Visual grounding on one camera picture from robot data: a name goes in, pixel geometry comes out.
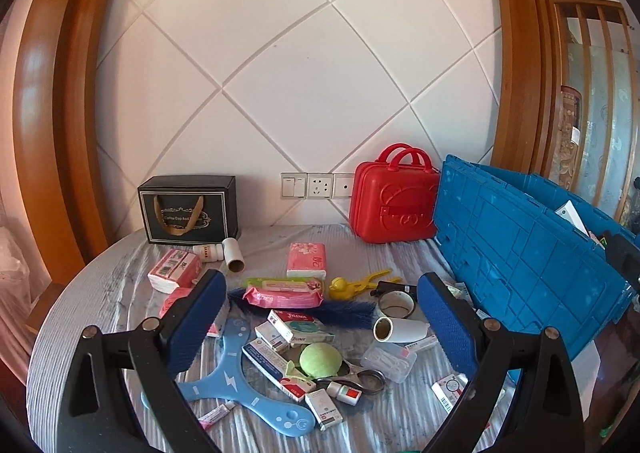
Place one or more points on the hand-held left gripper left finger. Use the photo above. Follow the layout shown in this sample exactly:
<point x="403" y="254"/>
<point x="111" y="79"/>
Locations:
<point x="197" y="318"/>

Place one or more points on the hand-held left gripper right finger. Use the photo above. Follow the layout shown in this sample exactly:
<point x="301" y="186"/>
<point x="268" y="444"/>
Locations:
<point x="445" y="323"/>

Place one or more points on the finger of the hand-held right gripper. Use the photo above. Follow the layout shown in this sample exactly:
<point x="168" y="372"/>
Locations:
<point x="622" y="253"/>

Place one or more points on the blue plastic crate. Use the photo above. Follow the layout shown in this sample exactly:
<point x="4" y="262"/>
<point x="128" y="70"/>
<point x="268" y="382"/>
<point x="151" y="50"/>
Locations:
<point x="520" y="253"/>

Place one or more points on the pink tissue pack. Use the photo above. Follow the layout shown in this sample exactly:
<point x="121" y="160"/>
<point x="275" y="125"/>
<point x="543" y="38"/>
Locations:
<point x="175" y="303"/>
<point x="172" y="269"/>
<point x="306" y="259"/>

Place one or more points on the small white tube box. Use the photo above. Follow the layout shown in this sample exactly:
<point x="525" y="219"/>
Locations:
<point x="420" y="343"/>

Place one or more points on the white green medicine box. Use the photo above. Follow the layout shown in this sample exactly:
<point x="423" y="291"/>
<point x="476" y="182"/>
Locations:
<point x="457" y="293"/>

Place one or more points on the white paper roll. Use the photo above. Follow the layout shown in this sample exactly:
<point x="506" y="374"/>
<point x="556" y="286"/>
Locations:
<point x="405" y="330"/>

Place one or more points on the grey tape roll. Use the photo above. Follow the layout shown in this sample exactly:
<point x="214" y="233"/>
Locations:
<point x="395" y="305"/>

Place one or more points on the white card in crate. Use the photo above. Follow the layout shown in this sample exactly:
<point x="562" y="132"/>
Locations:
<point x="572" y="215"/>

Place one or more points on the small labelled white bottle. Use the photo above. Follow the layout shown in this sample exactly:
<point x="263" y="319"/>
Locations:
<point x="207" y="251"/>

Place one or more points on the clear plastic floss box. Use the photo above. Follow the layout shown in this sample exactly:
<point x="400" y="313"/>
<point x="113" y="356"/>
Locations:
<point x="390" y="363"/>

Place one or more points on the white red printed packet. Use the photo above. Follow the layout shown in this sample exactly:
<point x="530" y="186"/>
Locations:
<point x="450" y="393"/>

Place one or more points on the white cardboard tube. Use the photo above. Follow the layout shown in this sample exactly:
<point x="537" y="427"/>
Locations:
<point x="234" y="255"/>

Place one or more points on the blue plastic boomerang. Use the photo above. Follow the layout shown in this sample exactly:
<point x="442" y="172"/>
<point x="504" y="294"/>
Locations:
<point x="235" y="383"/>

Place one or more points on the small white medicine box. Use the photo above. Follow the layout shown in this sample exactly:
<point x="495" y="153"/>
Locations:
<point x="272" y="337"/>

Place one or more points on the long blue white box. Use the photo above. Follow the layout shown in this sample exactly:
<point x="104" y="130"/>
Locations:
<point x="272" y="365"/>

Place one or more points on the pink wet wipes pack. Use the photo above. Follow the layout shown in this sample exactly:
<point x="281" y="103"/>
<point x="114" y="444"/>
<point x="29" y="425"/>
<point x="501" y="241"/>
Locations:
<point x="285" y="297"/>

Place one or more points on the green wet wipes pack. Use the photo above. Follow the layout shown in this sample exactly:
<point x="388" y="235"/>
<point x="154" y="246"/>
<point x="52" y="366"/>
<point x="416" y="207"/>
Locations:
<point x="280" y="280"/>

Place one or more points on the metal scissors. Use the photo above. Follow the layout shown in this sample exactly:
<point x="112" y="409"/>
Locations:
<point x="367" y="378"/>

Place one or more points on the small ointment tube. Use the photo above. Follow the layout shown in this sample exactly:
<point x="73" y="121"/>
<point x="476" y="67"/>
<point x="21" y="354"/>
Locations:
<point x="216" y="414"/>

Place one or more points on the white green red-lettered box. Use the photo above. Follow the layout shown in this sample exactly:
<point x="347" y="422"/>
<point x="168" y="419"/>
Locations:
<point x="300" y="325"/>

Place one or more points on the dark blue brush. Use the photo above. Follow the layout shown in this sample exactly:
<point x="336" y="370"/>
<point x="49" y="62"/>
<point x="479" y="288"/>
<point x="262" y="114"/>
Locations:
<point x="340" y="313"/>

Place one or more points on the yellow duck clip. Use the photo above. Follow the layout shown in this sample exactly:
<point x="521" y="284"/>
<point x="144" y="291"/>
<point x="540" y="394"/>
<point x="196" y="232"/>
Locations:
<point x="342" y="285"/>

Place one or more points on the small white red bottle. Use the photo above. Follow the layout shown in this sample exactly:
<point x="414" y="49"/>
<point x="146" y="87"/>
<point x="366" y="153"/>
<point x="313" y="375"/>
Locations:
<point x="346" y="393"/>

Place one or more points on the green foam ball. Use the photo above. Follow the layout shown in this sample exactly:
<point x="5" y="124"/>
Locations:
<point x="321" y="360"/>

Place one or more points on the red small suitcase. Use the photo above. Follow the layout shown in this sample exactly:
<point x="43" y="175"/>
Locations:
<point x="392" y="203"/>

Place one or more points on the small white red-striped box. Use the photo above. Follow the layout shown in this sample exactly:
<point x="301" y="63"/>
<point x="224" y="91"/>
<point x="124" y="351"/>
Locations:
<point x="322" y="408"/>

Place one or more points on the wooden side table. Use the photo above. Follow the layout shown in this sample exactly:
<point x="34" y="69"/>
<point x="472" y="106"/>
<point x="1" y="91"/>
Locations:
<point x="45" y="305"/>

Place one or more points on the pale pink curtain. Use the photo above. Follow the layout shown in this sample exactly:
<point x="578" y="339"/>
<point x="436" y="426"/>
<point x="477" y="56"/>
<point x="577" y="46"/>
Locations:
<point x="15" y="183"/>

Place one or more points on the white wall port plate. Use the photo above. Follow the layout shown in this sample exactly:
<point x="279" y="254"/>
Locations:
<point x="343" y="186"/>

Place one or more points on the white wall power socket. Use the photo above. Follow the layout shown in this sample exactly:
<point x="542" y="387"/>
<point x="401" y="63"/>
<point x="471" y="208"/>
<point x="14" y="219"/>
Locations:
<point x="319" y="186"/>

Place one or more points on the wooden arch frame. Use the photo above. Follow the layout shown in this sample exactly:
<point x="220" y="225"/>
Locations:
<point x="520" y="58"/>
<point x="65" y="83"/>

